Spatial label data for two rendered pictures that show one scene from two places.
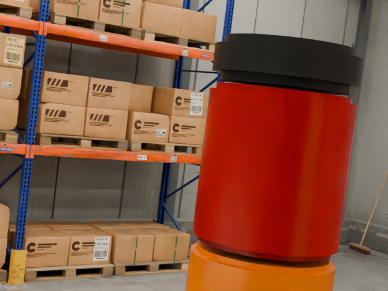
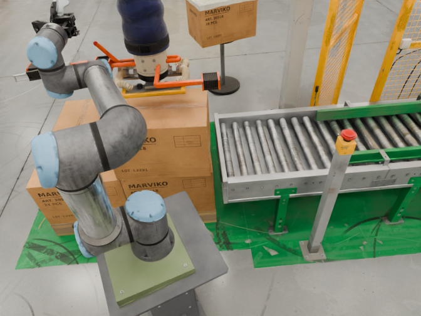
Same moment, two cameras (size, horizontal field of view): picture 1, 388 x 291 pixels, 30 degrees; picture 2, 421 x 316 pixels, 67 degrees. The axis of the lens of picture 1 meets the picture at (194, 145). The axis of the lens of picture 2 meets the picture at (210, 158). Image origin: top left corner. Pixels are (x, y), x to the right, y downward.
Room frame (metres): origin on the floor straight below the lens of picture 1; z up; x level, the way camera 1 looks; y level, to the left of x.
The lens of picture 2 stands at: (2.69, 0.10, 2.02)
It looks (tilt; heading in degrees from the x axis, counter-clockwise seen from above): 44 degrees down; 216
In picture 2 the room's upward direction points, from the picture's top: 4 degrees counter-clockwise
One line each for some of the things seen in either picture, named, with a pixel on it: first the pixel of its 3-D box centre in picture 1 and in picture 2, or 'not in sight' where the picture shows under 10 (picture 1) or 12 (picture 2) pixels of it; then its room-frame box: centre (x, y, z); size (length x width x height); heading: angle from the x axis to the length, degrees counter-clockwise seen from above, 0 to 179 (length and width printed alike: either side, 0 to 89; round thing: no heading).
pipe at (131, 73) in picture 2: not in sight; (153, 71); (1.55, -1.05, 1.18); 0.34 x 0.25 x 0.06; 126
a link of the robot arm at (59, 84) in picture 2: not in sight; (59, 78); (2.14, -0.94, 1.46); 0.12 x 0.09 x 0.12; 148
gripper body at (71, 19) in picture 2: not in sight; (61, 27); (2.00, -1.03, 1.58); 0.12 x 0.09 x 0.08; 36
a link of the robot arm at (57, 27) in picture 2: not in sight; (52, 36); (2.07, -0.99, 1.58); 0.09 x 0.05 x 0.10; 126
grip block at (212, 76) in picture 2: not in sight; (210, 81); (1.59, -0.66, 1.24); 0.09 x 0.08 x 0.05; 36
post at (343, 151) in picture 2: not in sight; (326, 204); (1.39, -0.02, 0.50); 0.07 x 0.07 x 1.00; 37
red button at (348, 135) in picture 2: not in sight; (348, 136); (1.39, -0.02, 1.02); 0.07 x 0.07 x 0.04
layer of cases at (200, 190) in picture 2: not in sight; (134, 150); (1.49, -1.49, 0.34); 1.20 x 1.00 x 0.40; 127
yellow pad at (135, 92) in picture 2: not in sight; (153, 87); (1.63, -1.00, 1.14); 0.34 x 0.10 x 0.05; 126
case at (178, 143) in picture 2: not in sight; (161, 133); (1.57, -1.07, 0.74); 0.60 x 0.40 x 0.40; 123
